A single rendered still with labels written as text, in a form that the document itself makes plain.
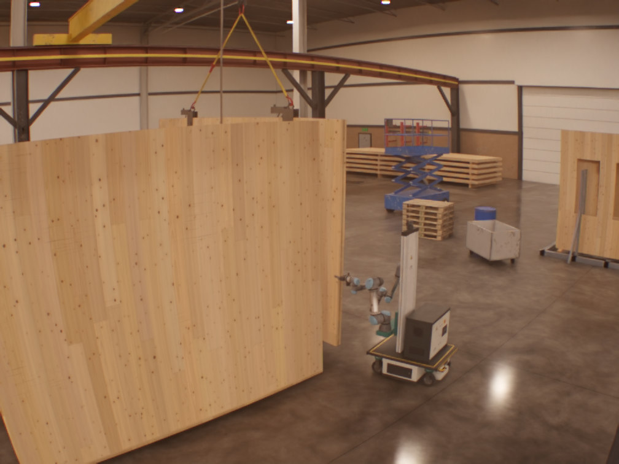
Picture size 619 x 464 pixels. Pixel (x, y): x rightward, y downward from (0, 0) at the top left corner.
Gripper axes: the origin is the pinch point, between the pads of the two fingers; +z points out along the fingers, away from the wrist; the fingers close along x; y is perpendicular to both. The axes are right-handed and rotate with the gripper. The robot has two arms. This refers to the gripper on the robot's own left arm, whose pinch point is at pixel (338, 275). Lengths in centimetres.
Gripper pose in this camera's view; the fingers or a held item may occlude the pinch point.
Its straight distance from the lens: 608.0
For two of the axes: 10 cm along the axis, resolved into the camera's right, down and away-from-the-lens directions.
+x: -7.2, 1.6, -6.7
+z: -6.9, -1.8, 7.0
